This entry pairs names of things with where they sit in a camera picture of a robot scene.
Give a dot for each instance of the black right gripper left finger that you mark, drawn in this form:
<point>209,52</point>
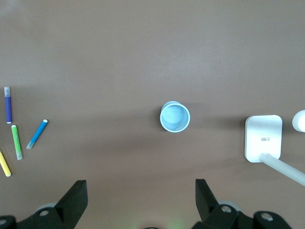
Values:
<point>71,205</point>

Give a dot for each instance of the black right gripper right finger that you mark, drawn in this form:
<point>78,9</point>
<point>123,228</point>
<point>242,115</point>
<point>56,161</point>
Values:
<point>209,210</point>

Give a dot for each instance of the blue marker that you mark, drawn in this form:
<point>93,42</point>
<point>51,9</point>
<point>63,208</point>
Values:
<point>37,133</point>

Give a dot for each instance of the yellow marker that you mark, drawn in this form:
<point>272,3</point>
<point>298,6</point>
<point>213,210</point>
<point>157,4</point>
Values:
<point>4,164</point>

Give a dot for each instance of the green marker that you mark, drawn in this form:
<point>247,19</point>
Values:
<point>16,140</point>

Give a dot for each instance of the white desk lamp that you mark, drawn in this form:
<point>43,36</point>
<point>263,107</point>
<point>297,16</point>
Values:
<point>263,133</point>

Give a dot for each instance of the light blue mesh cup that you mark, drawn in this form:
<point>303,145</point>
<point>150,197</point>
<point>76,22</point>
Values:
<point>175,117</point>

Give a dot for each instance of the purple marker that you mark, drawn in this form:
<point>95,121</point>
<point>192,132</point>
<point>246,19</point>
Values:
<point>8,107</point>

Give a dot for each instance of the brown table cover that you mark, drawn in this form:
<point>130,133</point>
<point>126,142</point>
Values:
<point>143,59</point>

